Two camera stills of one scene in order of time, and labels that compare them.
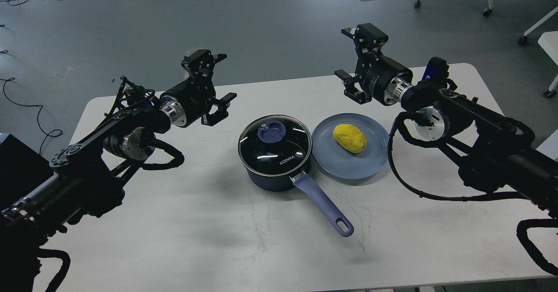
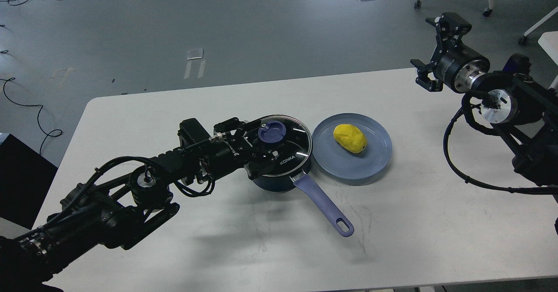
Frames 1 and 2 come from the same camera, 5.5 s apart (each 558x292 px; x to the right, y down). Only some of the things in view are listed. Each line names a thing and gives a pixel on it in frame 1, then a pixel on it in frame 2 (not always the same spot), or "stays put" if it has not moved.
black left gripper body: [188, 100] -> [235, 142]
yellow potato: [350, 137] stays put
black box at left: [22, 169] stays put
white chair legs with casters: [488, 11] stays put
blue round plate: [337, 161] stays put
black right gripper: [385, 79] -> [460, 65]
